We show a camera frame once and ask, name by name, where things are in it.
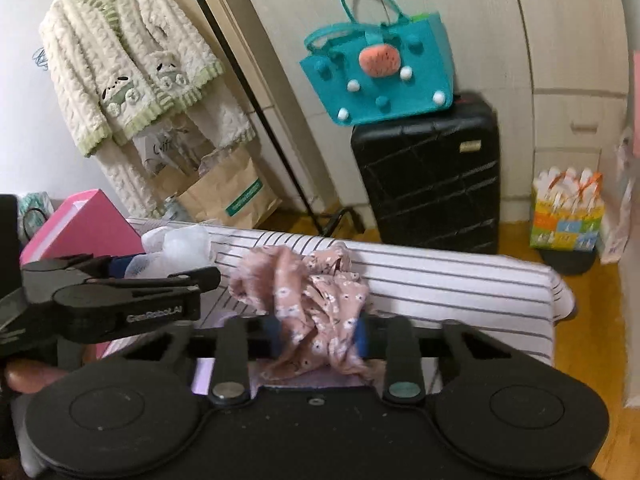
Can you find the clear plastic bag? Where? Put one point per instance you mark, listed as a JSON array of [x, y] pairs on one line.
[[620, 230]]

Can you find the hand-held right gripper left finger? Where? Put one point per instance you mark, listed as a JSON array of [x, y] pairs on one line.
[[274, 340]]

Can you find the pink paper sheet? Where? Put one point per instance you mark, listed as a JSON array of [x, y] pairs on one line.
[[636, 105]]

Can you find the black clothes rack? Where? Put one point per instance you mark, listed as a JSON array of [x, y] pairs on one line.
[[240, 80]]

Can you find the brown paper bag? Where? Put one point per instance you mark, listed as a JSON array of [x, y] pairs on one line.
[[225, 190]]

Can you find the white mesh bath pouf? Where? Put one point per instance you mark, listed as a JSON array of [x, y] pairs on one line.
[[180, 247]]

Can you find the colourful gift bag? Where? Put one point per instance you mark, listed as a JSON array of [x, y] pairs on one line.
[[565, 220]]

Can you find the black suitcase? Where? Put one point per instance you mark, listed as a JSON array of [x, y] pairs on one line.
[[430, 185]]

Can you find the cream fleece cardigan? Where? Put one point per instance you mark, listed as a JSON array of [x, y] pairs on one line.
[[125, 50]]

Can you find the person's left hand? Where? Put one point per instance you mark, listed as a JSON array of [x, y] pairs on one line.
[[30, 377]]

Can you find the striped table cover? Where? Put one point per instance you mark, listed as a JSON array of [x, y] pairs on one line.
[[450, 290]]

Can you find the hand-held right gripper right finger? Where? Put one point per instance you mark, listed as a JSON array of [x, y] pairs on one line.
[[361, 335]]

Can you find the green and white packet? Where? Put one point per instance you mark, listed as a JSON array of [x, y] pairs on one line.
[[35, 210]]

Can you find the teal felt handbag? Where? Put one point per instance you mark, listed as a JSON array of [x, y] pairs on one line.
[[400, 60]]

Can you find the pink floral cloth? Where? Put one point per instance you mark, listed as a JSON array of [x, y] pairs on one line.
[[300, 300]]

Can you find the pink cardboard box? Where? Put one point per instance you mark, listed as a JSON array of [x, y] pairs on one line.
[[85, 230]]

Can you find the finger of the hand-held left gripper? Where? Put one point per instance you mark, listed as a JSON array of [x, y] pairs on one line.
[[150, 300], [119, 267]]

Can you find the beige wardrobe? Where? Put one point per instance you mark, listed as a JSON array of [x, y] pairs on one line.
[[500, 35]]

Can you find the dark round base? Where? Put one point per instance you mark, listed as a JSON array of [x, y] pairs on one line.
[[570, 262]]

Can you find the white tote bag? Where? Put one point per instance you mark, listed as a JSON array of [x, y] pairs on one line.
[[155, 152]]

